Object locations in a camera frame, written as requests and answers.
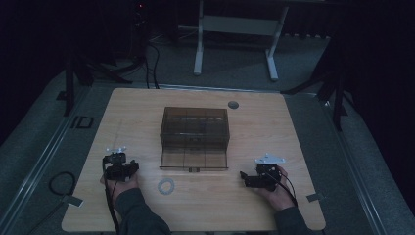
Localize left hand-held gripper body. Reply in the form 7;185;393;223
102;146;131;182

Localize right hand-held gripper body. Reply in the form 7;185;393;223
254;153;287;193

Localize person's left hand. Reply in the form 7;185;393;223
99;171;140;198

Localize person's right hand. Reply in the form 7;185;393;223
255;165;298;212

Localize clear tape roll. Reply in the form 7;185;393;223
157;177;176;196

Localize grey tape strip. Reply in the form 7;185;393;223
62;194;84;208
305;192;326;203

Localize brown transparent drawer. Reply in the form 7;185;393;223
159;146;229;173

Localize brown transparent drawer box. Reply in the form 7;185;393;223
159;106;231;155

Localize black tripod stand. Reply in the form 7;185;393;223
281;38;358;132
62;48;134;118

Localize black device with red light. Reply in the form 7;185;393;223
133;0;150;60

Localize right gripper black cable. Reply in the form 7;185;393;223
267;169;299;208

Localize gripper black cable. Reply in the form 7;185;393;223
102;157;121;235
267;169;299;208

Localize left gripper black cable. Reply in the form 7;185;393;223
102;157;121;235

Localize black cable loop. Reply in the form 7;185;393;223
48;171;77;197

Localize black floor cables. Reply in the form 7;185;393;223
143;41;161;90

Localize white desk frame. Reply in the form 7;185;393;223
193;0;290;82

